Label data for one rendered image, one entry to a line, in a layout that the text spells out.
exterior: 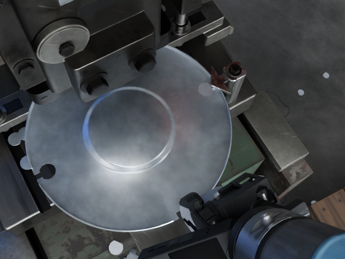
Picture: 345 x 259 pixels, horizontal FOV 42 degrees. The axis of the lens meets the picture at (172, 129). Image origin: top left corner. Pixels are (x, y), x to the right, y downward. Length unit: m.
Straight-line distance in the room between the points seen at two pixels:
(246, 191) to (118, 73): 0.19
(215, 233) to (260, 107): 0.44
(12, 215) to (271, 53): 1.17
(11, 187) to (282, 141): 0.45
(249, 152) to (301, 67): 0.90
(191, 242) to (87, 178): 0.23
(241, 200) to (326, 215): 0.66
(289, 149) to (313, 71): 0.88
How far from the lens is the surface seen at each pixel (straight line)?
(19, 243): 0.78
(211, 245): 0.44
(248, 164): 0.79
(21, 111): 0.71
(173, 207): 0.62
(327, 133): 1.59
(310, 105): 1.61
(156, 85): 0.67
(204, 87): 0.68
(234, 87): 0.70
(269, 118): 0.83
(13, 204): 0.73
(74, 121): 0.66
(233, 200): 0.47
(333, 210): 1.13
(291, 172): 0.83
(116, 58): 0.49
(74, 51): 0.48
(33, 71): 0.42
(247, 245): 0.38
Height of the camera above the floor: 1.38
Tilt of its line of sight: 69 degrees down
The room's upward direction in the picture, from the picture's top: 6 degrees clockwise
